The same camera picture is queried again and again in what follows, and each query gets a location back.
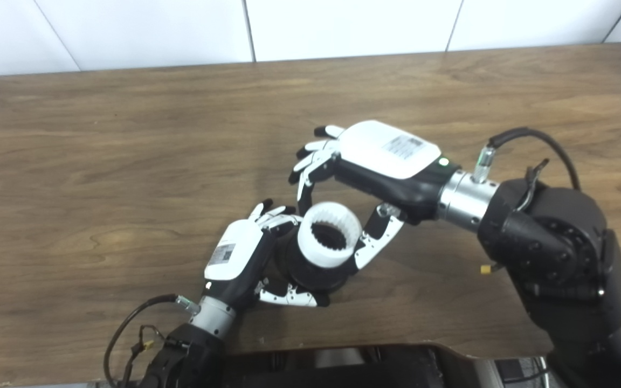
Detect thin left wrist wires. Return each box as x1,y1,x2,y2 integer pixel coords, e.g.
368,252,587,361
125,323,167,378

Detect thin wrist wires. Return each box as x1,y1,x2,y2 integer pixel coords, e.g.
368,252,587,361
125,323,167,378
518,158,551,213

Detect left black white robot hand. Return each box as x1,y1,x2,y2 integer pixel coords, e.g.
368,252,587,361
203,199,330,309

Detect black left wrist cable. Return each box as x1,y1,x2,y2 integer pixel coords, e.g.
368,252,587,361
103,294,201,388

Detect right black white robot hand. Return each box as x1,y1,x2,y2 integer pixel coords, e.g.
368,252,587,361
288,120,459,270

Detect round black plastic part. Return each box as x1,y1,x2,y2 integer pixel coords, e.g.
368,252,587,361
284,226,357,294

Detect black robot torso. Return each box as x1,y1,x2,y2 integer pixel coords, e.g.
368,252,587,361
219,344,554,388

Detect white plastic ring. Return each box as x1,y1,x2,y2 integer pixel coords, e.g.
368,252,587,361
296,202,362,270

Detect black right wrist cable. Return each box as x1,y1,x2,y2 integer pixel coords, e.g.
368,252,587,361
472,127,582,192

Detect thin right wrist wires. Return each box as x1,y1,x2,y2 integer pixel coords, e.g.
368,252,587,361
518,158,551,213

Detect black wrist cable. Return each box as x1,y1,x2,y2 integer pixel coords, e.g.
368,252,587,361
103,294,201,388
472,127,582,192

